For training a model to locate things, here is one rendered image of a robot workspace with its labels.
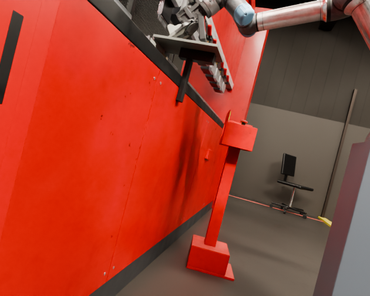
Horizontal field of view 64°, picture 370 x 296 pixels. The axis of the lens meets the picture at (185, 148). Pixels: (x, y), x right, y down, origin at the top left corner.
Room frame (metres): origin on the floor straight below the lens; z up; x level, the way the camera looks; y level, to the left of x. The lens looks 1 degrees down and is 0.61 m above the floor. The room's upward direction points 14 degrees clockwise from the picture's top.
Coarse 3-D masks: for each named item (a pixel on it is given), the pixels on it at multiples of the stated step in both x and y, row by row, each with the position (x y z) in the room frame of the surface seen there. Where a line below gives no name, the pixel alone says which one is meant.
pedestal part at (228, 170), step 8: (232, 152) 1.58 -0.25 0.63; (232, 160) 1.58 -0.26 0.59; (224, 168) 1.58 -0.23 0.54; (232, 168) 1.57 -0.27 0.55; (224, 176) 1.58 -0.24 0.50; (232, 176) 1.57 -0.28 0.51; (224, 184) 1.58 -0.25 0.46; (224, 192) 1.58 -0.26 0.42; (216, 200) 1.58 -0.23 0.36; (224, 200) 1.57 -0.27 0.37; (216, 208) 1.58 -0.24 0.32; (224, 208) 1.57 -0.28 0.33; (216, 216) 1.58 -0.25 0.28; (208, 224) 1.61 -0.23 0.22; (216, 224) 1.58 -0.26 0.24; (208, 232) 1.58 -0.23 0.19; (216, 232) 1.57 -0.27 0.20; (208, 240) 1.58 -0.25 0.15; (216, 240) 1.57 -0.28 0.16
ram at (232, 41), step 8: (200, 0) 1.54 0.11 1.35; (224, 8) 2.07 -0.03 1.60; (216, 16) 1.92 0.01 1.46; (224, 16) 2.13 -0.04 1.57; (216, 24) 1.97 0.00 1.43; (224, 24) 2.19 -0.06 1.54; (232, 24) 2.45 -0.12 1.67; (224, 32) 2.26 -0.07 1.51; (232, 32) 2.54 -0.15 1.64; (224, 40) 2.32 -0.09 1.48; (232, 40) 2.62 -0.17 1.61; (240, 40) 3.04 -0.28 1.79; (224, 48) 2.40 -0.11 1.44; (232, 48) 2.72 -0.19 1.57; (240, 48) 3.17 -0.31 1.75; (224, 56) 2.48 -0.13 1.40; (232, 56) 2.82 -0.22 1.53; (240, 56) 3.31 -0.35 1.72; (224, 64) 2.56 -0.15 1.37; (232, 64) 2.92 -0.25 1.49; (232, 72) 3.04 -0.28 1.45; (232, 88) 3.31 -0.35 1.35
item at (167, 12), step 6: (162, 0) 1.21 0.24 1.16; (168, 0) 1.24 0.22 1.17; (162, 6) 1.21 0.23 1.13; (168, 6) 1.26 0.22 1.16; (162, 12) 1.22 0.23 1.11; (168, 12) 1.27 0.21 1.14; (162, 18) 1.25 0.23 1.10; (168, 18) 1.28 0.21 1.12; (162, 24) 1.26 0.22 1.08; (168, 24) 1.30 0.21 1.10
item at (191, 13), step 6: (198, 0) 1.22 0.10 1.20; (192, 6) 1.24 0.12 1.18; (198, 6) 1.22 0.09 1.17; (204, 6) 1.20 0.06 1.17; (180, 12) 1.22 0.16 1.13; (186, 12) 1.21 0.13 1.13; (192, 12) 1.23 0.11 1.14; (198, 12) 1.22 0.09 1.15; (204, 12) 1.22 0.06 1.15; (180, 18) 1.22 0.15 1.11; (186, 18) 1.22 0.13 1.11; (192, 18) 1.21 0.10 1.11; (192, 24) 1.21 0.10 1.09; (198, 24) 1.23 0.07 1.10; (186, 30) 1.23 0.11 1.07; (192, 30) 1.25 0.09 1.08
